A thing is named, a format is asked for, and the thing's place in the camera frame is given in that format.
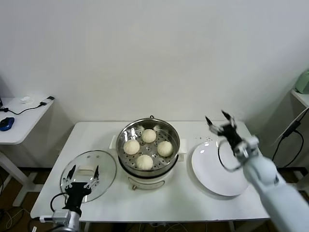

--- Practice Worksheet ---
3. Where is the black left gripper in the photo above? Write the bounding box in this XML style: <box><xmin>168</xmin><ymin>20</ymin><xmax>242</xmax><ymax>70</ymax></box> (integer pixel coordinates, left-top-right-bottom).
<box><xmin>62</xmin><ymin>165</ymin><xmax>100</xmax><ymax>210</ymax></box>

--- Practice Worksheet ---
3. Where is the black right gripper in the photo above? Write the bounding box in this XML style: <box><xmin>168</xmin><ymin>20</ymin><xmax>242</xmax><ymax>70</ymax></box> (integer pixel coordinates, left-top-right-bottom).
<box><xmin>205</xmin><ymin>110</ymin><xmax>243</xmax><ymax>148</ymax></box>

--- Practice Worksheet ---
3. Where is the round glass pot lid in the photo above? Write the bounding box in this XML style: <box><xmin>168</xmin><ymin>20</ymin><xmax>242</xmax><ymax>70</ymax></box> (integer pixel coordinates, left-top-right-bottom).
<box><xmin>60</xmin><ymin>149</ymin><xmax>118</xmax><ymax>203</ymax></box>

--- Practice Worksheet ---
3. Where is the white steamed baozi bun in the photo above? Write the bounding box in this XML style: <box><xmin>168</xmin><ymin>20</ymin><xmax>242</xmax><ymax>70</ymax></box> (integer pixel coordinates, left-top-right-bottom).
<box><xmin>123</xmin><ymin>140</ymin><xmax>140</xmax><ymax>155</ymax></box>
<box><xmin>156</xmin><ymin>141</ymin><xmax>174</xmax><ymax>157</ymax></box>
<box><xmin>135</xmin><ymin>154</ymin><xmax>154</xmax><ymax>171</ymax></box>
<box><xmin>141</xmin><ymin>129</ymin><xmax>157</xmax><ymax>143</ymax></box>

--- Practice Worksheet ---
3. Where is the blue computer mouse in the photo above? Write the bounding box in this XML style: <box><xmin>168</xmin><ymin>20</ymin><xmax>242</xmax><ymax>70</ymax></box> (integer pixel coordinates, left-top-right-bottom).
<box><xmin>0</xmin><ymin>116</ymin><xmax>15</xmax><ymax>131</ymax></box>

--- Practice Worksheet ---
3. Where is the stainless steel perforated steamer pot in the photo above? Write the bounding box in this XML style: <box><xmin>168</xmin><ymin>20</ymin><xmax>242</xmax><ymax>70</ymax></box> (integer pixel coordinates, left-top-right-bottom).
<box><xmin>116</xmin><ymin>117</ymin><xmax>181</xmax><ymax>173</ymax></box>

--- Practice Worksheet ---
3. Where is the round white plate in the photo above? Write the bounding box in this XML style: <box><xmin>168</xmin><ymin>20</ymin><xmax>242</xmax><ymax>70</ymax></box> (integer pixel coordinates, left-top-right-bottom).
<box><xmin>188</xmin><ymin>142</ymin><xmax>252</xmax><ymax>197</ymax></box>

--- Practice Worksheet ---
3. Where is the cream electric cooker base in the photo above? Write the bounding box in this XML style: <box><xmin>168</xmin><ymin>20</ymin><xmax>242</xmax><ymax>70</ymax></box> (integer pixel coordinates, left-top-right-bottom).
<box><xmin>110</xmin><ymin>135</ymin><xmax>188</xmax><ymax>191</ymax></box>

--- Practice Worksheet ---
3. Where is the white side desk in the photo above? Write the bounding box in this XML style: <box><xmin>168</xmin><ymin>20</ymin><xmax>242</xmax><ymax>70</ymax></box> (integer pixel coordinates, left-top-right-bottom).
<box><xmin>0</xmin><ymin>96</ymin><xmax>56</xmax><ymax>207</ymax></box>

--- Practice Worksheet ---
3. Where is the white shelf table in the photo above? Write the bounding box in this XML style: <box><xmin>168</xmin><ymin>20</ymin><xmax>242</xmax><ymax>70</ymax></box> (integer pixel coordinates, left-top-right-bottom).
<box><xmin>291</xmin><ymin>88</ymin><xmax>309</xmax><ymax>191</ymax></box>

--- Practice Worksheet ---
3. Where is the mint green appliance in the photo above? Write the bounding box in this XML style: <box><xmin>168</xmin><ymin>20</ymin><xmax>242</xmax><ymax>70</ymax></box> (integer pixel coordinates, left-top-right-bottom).
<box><xmin>295</xmin><ymin>70</ymin><xmax>309</xmax><ymax>95</ymax></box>

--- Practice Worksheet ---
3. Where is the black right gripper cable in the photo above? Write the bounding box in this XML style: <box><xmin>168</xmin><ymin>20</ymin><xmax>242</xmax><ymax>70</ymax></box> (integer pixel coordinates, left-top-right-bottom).
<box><xmin>217</xmin><ymin>139</ymin><xmax>244</xmax><ymax>172</ymax></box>

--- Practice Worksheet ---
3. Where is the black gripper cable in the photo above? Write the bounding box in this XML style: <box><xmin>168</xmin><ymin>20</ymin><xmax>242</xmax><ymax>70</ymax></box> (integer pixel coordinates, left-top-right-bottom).
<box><xmin>217</xmin><ymin>139</ymin><xmax>244</xmax><ymax>172</ymax></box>
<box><xmin>50</xmin><ymin>193</ymin><xmax>68</xmax><ymax>213</ymax></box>

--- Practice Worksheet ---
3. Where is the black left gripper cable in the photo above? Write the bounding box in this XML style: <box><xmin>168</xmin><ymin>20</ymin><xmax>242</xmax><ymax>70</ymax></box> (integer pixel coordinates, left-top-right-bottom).
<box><xmin>50</xmin><ymin>193</ymin><xmax>68</xmax><ymax>213</ymax></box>

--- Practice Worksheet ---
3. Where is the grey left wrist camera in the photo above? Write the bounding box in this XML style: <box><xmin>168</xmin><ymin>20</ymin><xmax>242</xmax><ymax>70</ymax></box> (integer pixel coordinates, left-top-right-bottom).
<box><xmin>38</xmin><ymin>209</ymin><xmax>70</xmax><ymax>224</ymax></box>

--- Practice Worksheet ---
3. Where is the white hanging cable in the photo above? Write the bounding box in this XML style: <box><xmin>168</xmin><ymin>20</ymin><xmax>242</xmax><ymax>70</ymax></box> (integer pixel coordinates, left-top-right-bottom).
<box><xmin>267</xmin><ymin>110</ymin><xmax>308</xmax><ymax>150</ymax></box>

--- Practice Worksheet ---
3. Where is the black power adapter cable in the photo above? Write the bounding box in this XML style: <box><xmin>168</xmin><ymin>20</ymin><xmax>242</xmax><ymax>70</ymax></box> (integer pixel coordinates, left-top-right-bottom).
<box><xmin>268</xmin><ymin>119</ymin><xmax>305</xmax><ymax>169</ymax></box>

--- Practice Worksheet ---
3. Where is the black cable adapter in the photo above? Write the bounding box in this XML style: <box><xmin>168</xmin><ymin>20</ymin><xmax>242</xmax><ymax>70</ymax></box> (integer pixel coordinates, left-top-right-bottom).
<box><xmin>40</xmin><ymin>96</ymin><xmax>55</xmax><ymax>106</ymax></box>

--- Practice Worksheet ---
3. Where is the black desk cable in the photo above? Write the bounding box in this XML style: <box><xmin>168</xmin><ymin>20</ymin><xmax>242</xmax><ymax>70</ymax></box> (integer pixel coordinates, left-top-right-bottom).
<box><xmin>0</xmin><ymin>102</ymin><xmax>48</xmax><ymax>116</ymax></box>

